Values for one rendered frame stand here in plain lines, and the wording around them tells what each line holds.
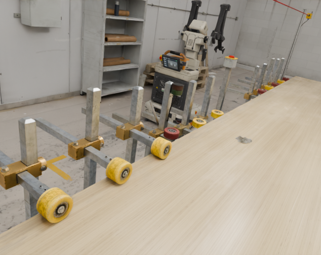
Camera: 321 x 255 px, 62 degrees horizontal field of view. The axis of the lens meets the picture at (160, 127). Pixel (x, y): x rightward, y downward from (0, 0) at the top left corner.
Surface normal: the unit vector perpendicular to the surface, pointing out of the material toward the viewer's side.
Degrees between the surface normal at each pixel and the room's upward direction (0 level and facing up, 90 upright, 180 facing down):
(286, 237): 0
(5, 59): 90
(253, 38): 90
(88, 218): 0
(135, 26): 90
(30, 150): 90
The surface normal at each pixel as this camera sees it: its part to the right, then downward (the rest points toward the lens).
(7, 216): 0.15, -0.90
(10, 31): 0.80, 0.35
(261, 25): -0.58, 0.25
